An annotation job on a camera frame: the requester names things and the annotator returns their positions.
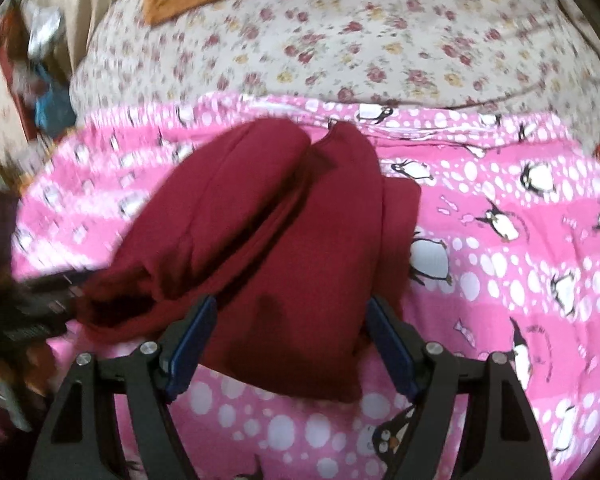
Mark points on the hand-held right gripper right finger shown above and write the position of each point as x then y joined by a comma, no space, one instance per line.
392,347

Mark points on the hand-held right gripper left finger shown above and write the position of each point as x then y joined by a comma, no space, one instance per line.
192,347

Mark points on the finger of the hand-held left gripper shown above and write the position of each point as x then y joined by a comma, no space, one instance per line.
60,281

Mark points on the dark red garment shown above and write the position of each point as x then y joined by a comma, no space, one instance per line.
280,220

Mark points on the pink penguin print blanket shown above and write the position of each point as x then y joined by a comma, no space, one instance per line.
505,260

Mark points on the blue cloth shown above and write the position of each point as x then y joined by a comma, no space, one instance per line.
55,105

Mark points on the beige curtain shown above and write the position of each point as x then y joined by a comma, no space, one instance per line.
80,5

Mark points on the floral bedsheet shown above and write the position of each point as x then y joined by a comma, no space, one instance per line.
380,35

